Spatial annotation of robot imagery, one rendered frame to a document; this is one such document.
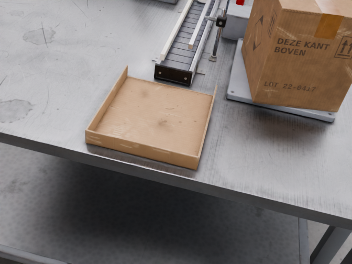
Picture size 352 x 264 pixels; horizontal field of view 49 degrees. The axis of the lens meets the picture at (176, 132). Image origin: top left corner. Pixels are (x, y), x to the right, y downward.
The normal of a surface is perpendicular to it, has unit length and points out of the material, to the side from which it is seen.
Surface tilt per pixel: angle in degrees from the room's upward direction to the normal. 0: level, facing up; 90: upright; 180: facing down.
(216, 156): 0
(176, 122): 0
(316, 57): 90
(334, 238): 90
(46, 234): 1
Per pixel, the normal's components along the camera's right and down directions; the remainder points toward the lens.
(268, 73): -0.02, 0.65
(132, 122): 0.12, -0.75
